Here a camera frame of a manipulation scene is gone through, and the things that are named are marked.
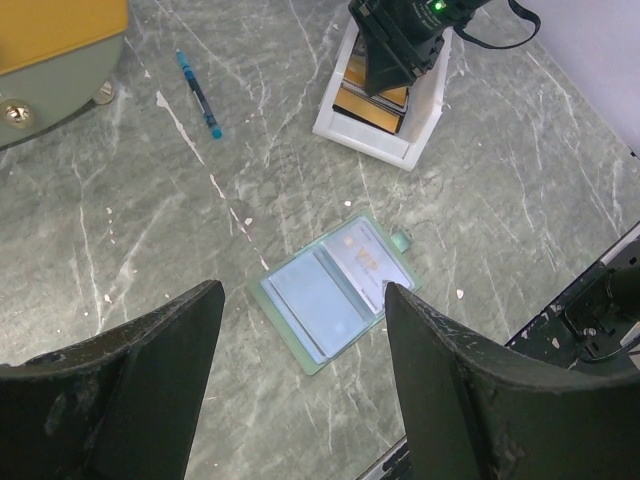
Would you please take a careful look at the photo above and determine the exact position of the silver credit card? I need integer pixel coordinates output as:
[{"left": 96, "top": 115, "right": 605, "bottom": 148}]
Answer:
[{"left": 322, "top": 217, "right": 416, "bottom": 315}]

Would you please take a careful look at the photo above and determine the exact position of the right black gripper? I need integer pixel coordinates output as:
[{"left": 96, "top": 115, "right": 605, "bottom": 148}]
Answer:
[{"left": 348, "top": 0, "right": 485, "bottom": 96}]

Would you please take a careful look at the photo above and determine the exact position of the thin silver card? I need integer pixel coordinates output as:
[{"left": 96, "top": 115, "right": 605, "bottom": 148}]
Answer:
[{"left": 263, "top": 251, "right": 367, "bottom": 364}]

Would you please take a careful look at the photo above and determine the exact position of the beige mini drawer cabinet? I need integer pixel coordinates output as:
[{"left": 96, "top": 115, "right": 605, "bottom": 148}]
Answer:
[{"left": 1, "top": 0, "right": 128, "bottom": 147}]

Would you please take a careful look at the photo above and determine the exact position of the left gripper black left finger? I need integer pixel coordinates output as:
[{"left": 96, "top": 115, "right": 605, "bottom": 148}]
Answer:
[{"left": 1, "top": 280, "right": 224, "bottom": 479}]

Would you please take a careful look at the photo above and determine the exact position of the black base bar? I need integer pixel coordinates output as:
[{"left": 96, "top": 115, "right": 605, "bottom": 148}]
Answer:
[{"left": 365, "top": 228, "right": 639, "bottom": 479}]

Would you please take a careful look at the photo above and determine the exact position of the white plastic tray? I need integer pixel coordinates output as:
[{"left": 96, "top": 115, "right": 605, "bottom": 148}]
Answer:
[{"left": 313, "top": 20, "right": 452, "bottom": 171}]

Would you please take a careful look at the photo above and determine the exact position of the blue pen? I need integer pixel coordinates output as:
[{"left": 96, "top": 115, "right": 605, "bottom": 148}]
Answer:
[{"left": 176, "top": 50, "right": 222, "bottom": 139}]

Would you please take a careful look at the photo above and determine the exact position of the gold card in tray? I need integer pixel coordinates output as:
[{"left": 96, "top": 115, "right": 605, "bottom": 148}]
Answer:
[{"left": 333, "top": 62, "right": 409, "bottom": 134}]

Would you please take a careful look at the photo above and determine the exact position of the mint green card holder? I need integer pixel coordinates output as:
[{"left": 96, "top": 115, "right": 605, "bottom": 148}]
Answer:
[{"left": 249, "top": 210, "right": 421, "bottom": 376}]

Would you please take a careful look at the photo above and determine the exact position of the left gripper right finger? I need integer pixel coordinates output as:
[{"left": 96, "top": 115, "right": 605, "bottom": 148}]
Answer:
[{"left": 385, "top": 283, "right": 639, "bottom": 479}]

